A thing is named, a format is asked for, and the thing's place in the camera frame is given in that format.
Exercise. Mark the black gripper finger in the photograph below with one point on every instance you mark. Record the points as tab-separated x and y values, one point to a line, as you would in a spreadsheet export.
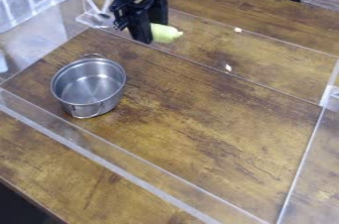
139	26
158	12

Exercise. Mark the small steel pot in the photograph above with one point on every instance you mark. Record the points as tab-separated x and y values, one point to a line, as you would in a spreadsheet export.
88	86

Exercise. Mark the clear acrylic enclosure panel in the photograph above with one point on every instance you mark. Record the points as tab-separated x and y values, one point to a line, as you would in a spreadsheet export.
182	193

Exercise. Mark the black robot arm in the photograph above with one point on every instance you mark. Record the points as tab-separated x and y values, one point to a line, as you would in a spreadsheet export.
137	14

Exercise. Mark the green handled metal spoon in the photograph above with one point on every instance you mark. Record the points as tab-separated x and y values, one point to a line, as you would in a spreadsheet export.
165	34

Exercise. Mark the clear acrylic triangle bracket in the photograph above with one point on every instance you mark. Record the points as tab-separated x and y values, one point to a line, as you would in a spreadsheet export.
96	18

